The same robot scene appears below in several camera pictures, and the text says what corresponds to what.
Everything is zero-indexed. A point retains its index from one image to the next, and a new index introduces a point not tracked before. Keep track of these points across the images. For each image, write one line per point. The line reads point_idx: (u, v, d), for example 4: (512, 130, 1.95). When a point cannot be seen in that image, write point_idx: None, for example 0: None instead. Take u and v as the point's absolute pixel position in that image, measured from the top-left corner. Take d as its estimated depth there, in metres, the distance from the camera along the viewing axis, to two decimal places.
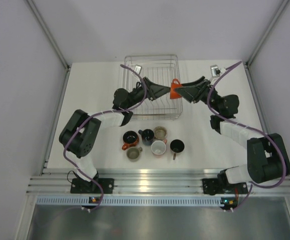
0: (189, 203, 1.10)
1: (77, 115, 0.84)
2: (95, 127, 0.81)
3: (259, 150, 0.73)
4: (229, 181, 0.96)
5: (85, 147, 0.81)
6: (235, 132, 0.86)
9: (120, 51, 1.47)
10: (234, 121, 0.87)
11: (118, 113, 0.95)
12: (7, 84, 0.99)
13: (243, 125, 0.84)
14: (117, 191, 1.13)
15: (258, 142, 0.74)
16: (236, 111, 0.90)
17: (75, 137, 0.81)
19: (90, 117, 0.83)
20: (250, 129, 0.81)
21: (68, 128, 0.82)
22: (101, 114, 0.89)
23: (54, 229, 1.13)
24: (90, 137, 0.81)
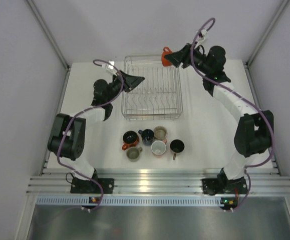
0: (189, 203, 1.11)
1: (59, 119, 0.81)
2: (81, 126, 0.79)
3: (250, 127, 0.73)
4: (228, 176, 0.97)
5: (77, 148, 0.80)
6: (229, 101, 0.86)
9: (120, 50, 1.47)
10: (230, 89, 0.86)
11: (99, 107, 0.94)
12: (7, 84, 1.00)
13: (239, 97, 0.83)
14: (117, 191, 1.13)
15: (250, 118, 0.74)
16: (225, 62, 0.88)
17: (65, 141, 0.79)
19: (73, 118, 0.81)
20: (244, 102, 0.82)
21: (55, 134, 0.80)
22: (83, 112, 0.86)
23: (54, 229, 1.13)
24: (80, 137, 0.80)
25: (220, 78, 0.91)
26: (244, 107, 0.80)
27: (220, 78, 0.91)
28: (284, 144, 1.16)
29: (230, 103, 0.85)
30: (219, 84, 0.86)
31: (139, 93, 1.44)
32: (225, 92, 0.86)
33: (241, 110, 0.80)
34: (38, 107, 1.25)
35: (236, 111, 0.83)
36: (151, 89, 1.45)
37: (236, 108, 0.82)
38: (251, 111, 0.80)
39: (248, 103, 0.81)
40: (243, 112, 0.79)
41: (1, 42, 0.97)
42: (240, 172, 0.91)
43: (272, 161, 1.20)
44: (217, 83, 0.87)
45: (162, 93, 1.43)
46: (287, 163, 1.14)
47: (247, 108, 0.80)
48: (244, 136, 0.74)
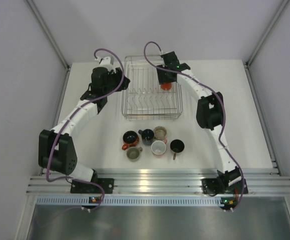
0: (189, 203, 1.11)
1: (43, 137, 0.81)
2: (67, 144, 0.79)
3: (205, 106, 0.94)
4: (222, 170, 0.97)
5: (69, 163, 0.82)
6: (190, 87, 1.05)
9: (120, 50, 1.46)
10: (189, 76, 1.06)
11: (89, 104, 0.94)
12: (6, 84, 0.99)
13: (197, 82, 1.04)
14: (117, 191, 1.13)
15: (204, 99, 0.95)
16: (170, 54, 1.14)
17: (55, 157, 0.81)
19: (58, 135, 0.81)
20: (201, 86, 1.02)
21: (44, 152, 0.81)
22: (70, 121, 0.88)
23: (53, 229, 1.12)
24: (69, 153, 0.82)
25: (181, 66, 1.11)
26: (201, 91, 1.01)
27: (181, 66, 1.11)
28: (284, 144, 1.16)
29: (191, 88, 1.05)
30: (180, 73, 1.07)
31: (140, 93, 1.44)
32: (186, 79, 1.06)
33: (199, 93, 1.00)
34: (38, 107, 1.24)
35: (195, 94, 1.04)
36: (152, 89, 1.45)
37: (195, 92, 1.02)
38: (207, 93, 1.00)
39: (204, 87, 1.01)
40: (199, 95, 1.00)
41: (0, 41, 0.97)
42: (228, 160, 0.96)
43: (272, 161, 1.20)
44: (178, 72, 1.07)
45: (162, 93, 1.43)
46: (288, 163, 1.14)
47: (203, 91, 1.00)
48: (202, 113, 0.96)
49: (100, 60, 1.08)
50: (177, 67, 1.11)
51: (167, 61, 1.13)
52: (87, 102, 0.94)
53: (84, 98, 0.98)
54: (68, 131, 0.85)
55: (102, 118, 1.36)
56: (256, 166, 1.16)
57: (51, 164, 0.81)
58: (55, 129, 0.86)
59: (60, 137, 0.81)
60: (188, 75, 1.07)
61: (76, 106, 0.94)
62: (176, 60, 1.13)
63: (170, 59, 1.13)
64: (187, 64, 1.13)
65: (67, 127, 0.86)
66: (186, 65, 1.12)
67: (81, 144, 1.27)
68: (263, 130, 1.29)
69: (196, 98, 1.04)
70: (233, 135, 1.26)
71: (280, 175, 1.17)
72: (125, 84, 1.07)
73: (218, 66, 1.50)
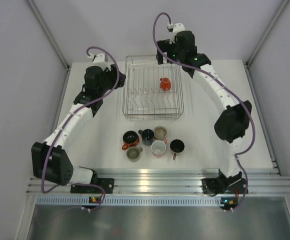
0: (189, 203, 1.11)
1: (35, 151, 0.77)
2: (60, 157, 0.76)
3: (231, 119, 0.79)
4: (226, 174, 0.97)
5: (64, 174, 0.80)
6: (211, 89, 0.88)
9: (120, 50, 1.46)
10: (212, 76, 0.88)
11: (82, 109, 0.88)
12: (6, 84, 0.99)
13: (221, 86, 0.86)
14: (117, 191, 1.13)
15: (232, 110, 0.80)
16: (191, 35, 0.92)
17: (50, 169, 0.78)
19: (51, 148, 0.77)
20: (226, 91, 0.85)
21: (37, 164, 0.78)
22: (63, 130, 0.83)
23: (54, 229, 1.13)
24: (64, 166, 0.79)
25: (199, 59, 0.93)
26: (226, 98, 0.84)
27: (200, 59, 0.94)
28: (284, 144, 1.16)
29: (212, 92, 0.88)
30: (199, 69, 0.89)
31: (140, 93, 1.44)
32: (207, 79, 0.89)
33: (223, 100, 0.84)
34: (38, 107, 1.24)
35: (216, 98, 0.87)
36: (152, 89, 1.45)
37: (219, 98, 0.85)
38: (232, 101, 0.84)
39: (230, 93, 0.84)
40: (224, 103, 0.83)
41: (0, 41, 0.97)
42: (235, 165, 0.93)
43: (272, 161, 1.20)
44: (197, 68, 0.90)
45: (162, 93, 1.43)
46: (288, 163, 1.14)
47: (228, 99, 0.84)
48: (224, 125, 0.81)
49: (93, 57, 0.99)
50: (195, 59, 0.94)
51: (183, 46, 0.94)
52: (79, 108, 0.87)
53: (77, 102, 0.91)
54: (61, 143, 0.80)
55: (103, 119, 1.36)
56: (256, 166, 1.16)
57: (47, 176, 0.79)
58: (48, 141, 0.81)
59: (52, 150, 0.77)
60: (210, 75, 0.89)
61: (68, 113, 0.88)
62: (194, 48, 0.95)
63: (187, 46, 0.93)
64: (207, 57, 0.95)
65: (60, 138, 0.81)
66: (206, 58, 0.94)
67: (81, 144, 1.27)
68: (263, 130, 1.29)
69: (217, 103, 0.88)
70: None
71: (280, 175, 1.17)
72: (121, 81, 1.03)
73: (218, 66, 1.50)
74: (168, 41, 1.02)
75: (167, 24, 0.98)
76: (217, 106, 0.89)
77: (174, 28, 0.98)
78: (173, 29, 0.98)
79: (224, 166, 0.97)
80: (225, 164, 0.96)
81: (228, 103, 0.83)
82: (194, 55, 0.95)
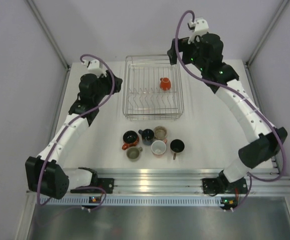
0: (189, 203, 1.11)
1: (29, 166, 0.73)
2: (55, 173, 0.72)
3: (263, 150, 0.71)
4: (229, 180, 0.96)
5: (59, 189, 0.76)
6: (240, 110, 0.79)
9: (120, 51, 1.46)
10: (242, 97, 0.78)
11: (77, 120, 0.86)
12: (6, 84, 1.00)
13: (253, 108, 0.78)
14: (117, 191, 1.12)
15: (265, 139, 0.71)
16: (220, 43, 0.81)
17: (45, 184, 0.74)
19: (46, 163, 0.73)
20: (258, 115, 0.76)
21: (31, 179, 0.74)
22: (57, 143, 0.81)
23: (54, 229, 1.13)
24: (59, 180, 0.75)
25: (225, 72, 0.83)
26: (258, 123, 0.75)
27: (226, 72, 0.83)
28: (285, 144, 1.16)
29: (240, 113, 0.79)
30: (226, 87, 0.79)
31: (140, 93, 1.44)
32: (235, 99, 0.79)
33: (254, 126, 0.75)
34: (38, 107, 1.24)
35: (245, 122, 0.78)
36: (152, 89, 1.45)
37: (249, 122, 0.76)
38: (264, 127, 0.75)
39: (262, 117, 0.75)
40: (256, 130, 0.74)
41: (0, 41, 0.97)
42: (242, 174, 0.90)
43: (272, 161, 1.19)
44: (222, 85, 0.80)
45: (163, 93, 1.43)
46: (288, 163, 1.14)
47: (260, 125, 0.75)
48: (253, 156, 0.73)
49: (87, 63, 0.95)
50: (220, 73, 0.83)
51: (208, 55, 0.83)
52: (74, 119, 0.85)
53: (72, 112, 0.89)
54: (55, 158, 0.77)
55: (103, 119, 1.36)
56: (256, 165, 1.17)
57: (42, 190, 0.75)
58: (41, 154, 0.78)
59: (47, 165, 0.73)
60: (240, 95, 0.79)
61: (63, 124, 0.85)
62: (220, 57, 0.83)
63: (213, 55, 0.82)
64: (233, 69, 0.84)
65: (54, 151, 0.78)
66: (233, 71, 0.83)
67: (81, 145, 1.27)
68: None
69: (244, 126, 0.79)
70: (234, 135, 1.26)
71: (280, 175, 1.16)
72: (117, 87, 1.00)
73: None
74: (187, 41, 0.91)
75: (189, 21, 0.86)
76: (244, 128, 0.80)
77: (196, 27, 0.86)
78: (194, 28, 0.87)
79: (232, 175, 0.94)
80: (233, 173, 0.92)
81: (260, 130, 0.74)
82: (219, 67, 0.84)
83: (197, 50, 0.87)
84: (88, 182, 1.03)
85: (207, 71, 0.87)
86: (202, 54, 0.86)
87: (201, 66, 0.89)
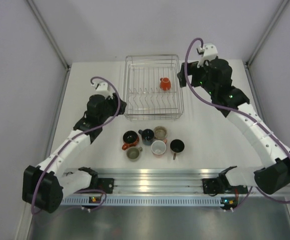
0: (189, 203, 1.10)
1: (28, 175, 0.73)
2: (51, 185, 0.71)
3: (281, 177, 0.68)
4: (231, 183, 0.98)
5: (53, 202, 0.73)
6: (253, 135, 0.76)
9: (120, 50, 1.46)
10: (254, 120, 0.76)
11: (80, 136, 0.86)
12: (6, 84, 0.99)
13: (266, 132, 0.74)
14: (117, 191, 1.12)
15: (282, 165, 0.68)
16: (228, 68, 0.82)
17: (39, 195, 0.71)
19: (44, 173, 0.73)
20: (272, 139, 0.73)
21: (28, 188, 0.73)
22: (58, 155, 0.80)
23: (53, 229, 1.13)
24: (55, 193, 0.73)
25: (235, 96, 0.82)
26: (273, 148, 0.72)
27: (236, 96, 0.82)
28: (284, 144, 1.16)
29: (254, 138, 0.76)
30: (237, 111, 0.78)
31: (140, 93, 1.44)
32: (247, 122, 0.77)
33: (269, 150, 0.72)
34: (38, 107, 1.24)
35: (259, 145, 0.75)
36: (152, 89, 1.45)
37: (264, 147, 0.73)
38: (280, 152, 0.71)
39: (277, 141, 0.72)
40: (271, 154, 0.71)
41: (0, 40, 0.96)
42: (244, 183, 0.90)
43: None
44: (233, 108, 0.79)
45: (162, 93, 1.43)
46: None
47: (276, 149, 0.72)
48: (271, 182, 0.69)
49: (96, 85, 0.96)
50: (230, 97, 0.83)
51: (217, 79, 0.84)
52: (78, 134, 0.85)
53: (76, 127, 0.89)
54: (54, 170, 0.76)
55: None
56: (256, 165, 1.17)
57: (36, 202, 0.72)
58: (41, 165, 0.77)
59: (45, 176, 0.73)
60: (252, 118, 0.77)
61: (66, 138, 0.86)
62: (229, 81, 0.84)
63: (222, 80, 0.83)
64: (244, 93, 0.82)
65: (54, 164, 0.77)
66: (243, 94, 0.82)
67: None
68: None
69: (259, 150, 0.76)
70: (234, 135, 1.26)
71: None
72: (121, 109, 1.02)
73: None
74: (196, 65, 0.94)
75: (198, 47, 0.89)
76: (259, 153, 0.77)
77: (204, 52, 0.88)
78: (203, 53, 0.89)
79: (238, 182, 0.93)
80: (240, 181, 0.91)
81: (276, 154, 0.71)
82: (229, 92, 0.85)
83: (206, 74, 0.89)
84: (87, 184, 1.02)
85: (216, 95, 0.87)
86: (211, 79, 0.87)
87: (209, 90, 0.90)
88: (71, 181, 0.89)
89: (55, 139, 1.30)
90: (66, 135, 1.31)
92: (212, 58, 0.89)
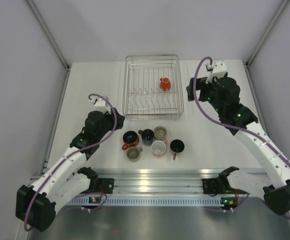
0: (195, 203, 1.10)
1: (20, 196, 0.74)
2: (43, 206, 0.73)
3: None
4: (231, 185, 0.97)
5: (44, 222, 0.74)
6: (262, 155, 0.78)
9: (120, 51, 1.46)
10: (263, 140, 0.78)
11: (76, 154, 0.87)
12: (6, 83, 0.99)
13: (276, 152, 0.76)
14: (117, 191, 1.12)
15: None
16: (237, 88, 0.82)
17: (31, 214, 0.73)
19: (36, 195, 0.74)
20: (282, 160, 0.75)
21: (20, 207, 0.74)
22: (52, 175, 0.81)
23: (53, 229, 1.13)
24: (47, 213, 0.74)
25: (243, 115, 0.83)
26: (283, 169, 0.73)
27: (244, 115, 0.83)
28: (285, 144, 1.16)
29: (263, 157, 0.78)
30: (246, 130, 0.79)
31: (140, 93, 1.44)
32: (256, 142, 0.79)
33: (279, 171, 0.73)
34: (38, 107, 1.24)
35: (269, 165, 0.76)
36: (152, 89, 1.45)
37: (273, 168, 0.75)
38: None
39: (287, 162, 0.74)
40: (281, 176, 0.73)
41: (0, 40, 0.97)
42: (247, 190, 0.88)
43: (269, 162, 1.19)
44: (242, 128, 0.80)
45: (162, 93, 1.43)
46: None
47: (286, 170, 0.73)
48: (281, 203, 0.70)
49: (94, 101, 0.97)
50: (238, 115, 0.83)
51: (225, 98, 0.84)
52: (73, 153, 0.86)
53: (73, 144, 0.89)
54: (47, 191, 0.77)
55: None
56: (256, 166, 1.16)
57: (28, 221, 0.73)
58: (35, 185, 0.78)
59: (37, 196, 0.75)
60: (260, 138, 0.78)
61: (62, 156, 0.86)
62: (237, 100, 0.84)
63: (230, 99, 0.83)
64: (251, 111, 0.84)
65: (47, 184, 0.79)
66: (251, 113, 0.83)
67: None
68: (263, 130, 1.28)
69: (268, 170, 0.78)
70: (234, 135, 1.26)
71: None
72: (120, 124, 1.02)
73: None
74: (204, 81, 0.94)
75: (207, 64, 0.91)
76: (268, 173, 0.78)
77: (214, 69, 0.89)
78: (212, 70, 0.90)
79: (240, 187, 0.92)
80: (242, 186, 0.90)
81: (286, 176, 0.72)
82: (236, 110, 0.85)
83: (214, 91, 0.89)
84: (87, 186, 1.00)
85: (223, 113, 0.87)
86: (218, 97, 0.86)
87: (216, 107, 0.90)
88: (66, 192, 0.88)
89: (55, 139, 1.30)
90: (66, 135, 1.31)
92: (221, 75, 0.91)
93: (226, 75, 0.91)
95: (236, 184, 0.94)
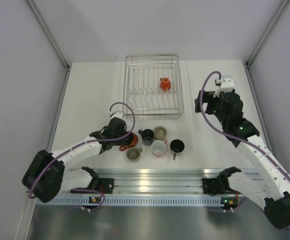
0: (197, 203, 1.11)
1: (38, 158, 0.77)
2: (58, 173, 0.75)
3: (289, 210, 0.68)
4: (231, 185, 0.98)
5: (50, 192, 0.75)
6: (262, 167, 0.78)
9: (120, 51, 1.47)
10: (263, 152, 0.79)
11: (95, 142, 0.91)
12: (6, 84, 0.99)
13: (275, 165, 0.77)
14: (117, 191, 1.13)
15: None
16: (241, 103, 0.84)
17: (40, 181, 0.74)
19: (54, 160, 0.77)
20: (281, 172, 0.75)
21: (33, 170, 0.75)
22: (70, 151, 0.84)
23: (54, 229, 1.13)
24: (54, 184, 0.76)
25: (245, 128, 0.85)
26: (282, 181, 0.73)
27: (246, 128, 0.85)
28: (284, 145, 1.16)
29: (263, 170, 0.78)
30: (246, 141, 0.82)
31: (140, 93, 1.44)
32: (256, 153, 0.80)
33: (278, 183, 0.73)
34: (38, 107, 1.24)
35: (268, 177, 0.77)
36: (152, 88, 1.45)
37: (272, 180, 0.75)
38: (289, 186, 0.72)
39: (286, 175, 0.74)
40: (280, 187, 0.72)
41: (0, 40, 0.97)
42: (246, 193, 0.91)
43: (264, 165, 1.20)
44: (243, 140, 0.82)
45: (163, 93, 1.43)
46: (288, 163, 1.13)
47: (285, 183, 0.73)
48: (279, 215, 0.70)
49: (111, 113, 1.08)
50: (240, 128, 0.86)
51: (228, 111, 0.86)
52: (93, 139, 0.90)
53: (92, 135, 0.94)
54: (64, 160, 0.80)
55: (102, 118, 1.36)
56: None
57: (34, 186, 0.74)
58: (53, 153, 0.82)
59: (54, 163, 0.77)
60: (261, 150, 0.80)
61: (81, 140, 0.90)
62: (241, 114, 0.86)
63: (233, 113, 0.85)
64: (254, 126, 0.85)
65: (65, 155, 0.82)
66: (253, 127, 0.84)
67: None
68: (263, 130, 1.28)
69: (267, 181, 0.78)
70: None
71: None
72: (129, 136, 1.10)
73: (218, 66, 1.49)
74: (212, 94, 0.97)
75: (216, 78, 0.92)
76: (268, 186, 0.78)
77: (222, 84, 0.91)
78: (221, 84, 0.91)
79: (241, 189, 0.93)
80: (244, 189, 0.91)
81: (284, 188, 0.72)
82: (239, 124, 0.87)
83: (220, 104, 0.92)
84: (86, 185, 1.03)
85: (226, 125, 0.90)
86: (223, 111, 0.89)
87: (221, 119, 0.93)
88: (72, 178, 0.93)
89: (56, 139, 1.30)
90: (65, 135, 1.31)
92: (228, 91, 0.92)
93: (233, 91, 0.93)
95: (234, 184, 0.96)
